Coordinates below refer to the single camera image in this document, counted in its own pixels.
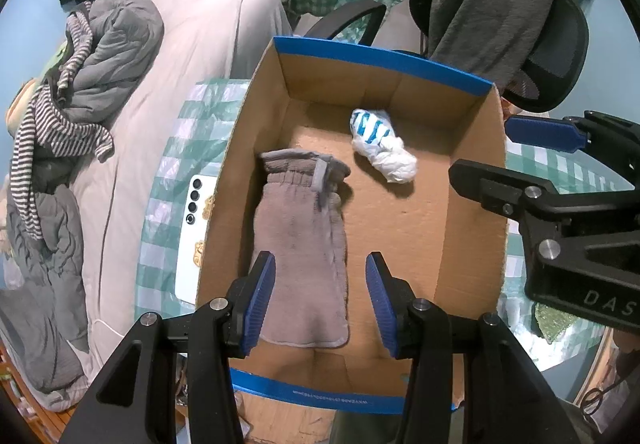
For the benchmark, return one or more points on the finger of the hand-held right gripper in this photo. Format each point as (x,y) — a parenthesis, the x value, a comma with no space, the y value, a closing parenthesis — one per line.
(545,132)
(495,189)

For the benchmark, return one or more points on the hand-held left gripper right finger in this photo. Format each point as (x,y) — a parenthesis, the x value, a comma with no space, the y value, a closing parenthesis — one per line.
(379,304)

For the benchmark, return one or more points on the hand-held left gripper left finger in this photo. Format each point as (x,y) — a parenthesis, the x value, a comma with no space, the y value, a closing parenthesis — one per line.
(259,296)

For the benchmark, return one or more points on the grey fuzzy sock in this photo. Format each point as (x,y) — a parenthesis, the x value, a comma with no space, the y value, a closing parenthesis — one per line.
(300,249)

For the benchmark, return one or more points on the blue-sided cardboard box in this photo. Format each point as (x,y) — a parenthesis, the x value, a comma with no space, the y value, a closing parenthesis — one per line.
(400,244)

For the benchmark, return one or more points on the white smartphone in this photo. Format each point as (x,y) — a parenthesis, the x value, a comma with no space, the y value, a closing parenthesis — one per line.
(192,264)

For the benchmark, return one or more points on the black mesh office chair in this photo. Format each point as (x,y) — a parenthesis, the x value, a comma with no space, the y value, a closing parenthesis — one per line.
(560,53)

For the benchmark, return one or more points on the green checkered plastic tablecloth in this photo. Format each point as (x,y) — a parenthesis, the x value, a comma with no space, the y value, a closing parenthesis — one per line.
(165,234)

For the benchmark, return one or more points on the white and blue plastic bag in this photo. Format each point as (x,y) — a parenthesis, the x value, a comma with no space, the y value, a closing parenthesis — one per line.
(382,143)

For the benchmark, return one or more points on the bed with pale sheet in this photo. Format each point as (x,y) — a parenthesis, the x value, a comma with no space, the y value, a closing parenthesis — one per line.
(190,48)

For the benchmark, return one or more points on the grey striped garment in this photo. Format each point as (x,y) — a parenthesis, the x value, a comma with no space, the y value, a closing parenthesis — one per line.
(45,123)

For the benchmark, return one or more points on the pile of grey striped clothes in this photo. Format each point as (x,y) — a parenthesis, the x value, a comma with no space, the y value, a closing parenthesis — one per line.
(125,38)

